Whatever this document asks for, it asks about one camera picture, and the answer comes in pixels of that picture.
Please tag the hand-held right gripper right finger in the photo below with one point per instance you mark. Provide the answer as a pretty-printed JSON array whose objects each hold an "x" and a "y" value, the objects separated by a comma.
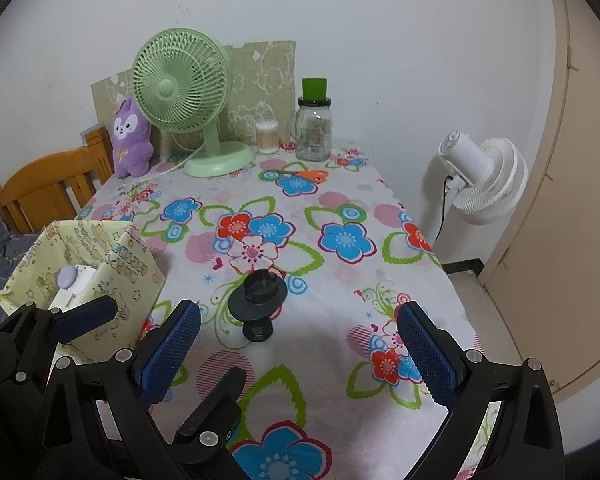
[{"x": 427, "y": 355}]

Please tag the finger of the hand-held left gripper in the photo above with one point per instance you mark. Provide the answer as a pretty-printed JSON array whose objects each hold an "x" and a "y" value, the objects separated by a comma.
[
  {"x": 215, "y": 405},
  {"x": 85, "y": 316}
]

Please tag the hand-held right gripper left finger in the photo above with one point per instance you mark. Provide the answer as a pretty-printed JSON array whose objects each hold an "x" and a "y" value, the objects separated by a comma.
[{"x": 172, "y": 350}]

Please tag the yellow printed storage box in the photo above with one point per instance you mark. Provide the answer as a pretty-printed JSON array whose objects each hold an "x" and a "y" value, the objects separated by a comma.
[{"x": 130, "y": 270}]

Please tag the black knob mount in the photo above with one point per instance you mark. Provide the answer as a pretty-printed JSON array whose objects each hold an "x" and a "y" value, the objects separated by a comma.
[{"x": 257, "y": 305}]

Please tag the white charger with prongs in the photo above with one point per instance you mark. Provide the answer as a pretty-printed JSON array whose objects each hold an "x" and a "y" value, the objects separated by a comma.
[{"x": 84, "y": 280}]

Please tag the grey plaid bedding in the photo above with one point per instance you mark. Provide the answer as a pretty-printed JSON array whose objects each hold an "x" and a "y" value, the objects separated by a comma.
[{"x": 0, "y": 260}]

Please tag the floral tablecloth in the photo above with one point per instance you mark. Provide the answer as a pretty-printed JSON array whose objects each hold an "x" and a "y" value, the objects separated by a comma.
[{"x": 330, "y": 310}]

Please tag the wooden bed headboard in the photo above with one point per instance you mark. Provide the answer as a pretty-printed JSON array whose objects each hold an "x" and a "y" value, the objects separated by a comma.
[{"x": 40, "y": 180}]

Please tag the purple plush toy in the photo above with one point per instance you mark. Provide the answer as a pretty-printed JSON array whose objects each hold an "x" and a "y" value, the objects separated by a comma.
[{"x": 130, "y": 155}]

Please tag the blue patterned sheet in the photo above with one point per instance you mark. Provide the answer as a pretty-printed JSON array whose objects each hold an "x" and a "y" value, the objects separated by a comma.
[{"x": 90, "y": 135}]

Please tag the white circulator fan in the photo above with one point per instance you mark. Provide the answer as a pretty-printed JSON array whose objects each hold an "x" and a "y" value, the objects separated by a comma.
[{"x": 485, "y": 180}]

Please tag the beige door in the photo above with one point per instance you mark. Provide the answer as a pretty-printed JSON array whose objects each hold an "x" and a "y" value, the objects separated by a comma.
[{"x": 570, "y": 210}]

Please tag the cotton swab container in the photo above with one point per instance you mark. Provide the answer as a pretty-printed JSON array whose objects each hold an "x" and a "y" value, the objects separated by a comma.
[{"x": 268, "y": 139}]

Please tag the green desk fan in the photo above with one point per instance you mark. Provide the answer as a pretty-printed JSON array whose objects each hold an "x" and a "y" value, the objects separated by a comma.
[{"x": 180, "y": 85}]

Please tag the glass jar with green lid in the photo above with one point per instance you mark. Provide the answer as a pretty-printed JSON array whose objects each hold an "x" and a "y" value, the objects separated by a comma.
[{"x": 314, "y": 130}]

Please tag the beige floral board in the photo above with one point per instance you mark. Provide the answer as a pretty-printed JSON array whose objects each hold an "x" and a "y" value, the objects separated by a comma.
[{"x": 260, "y": 75}]

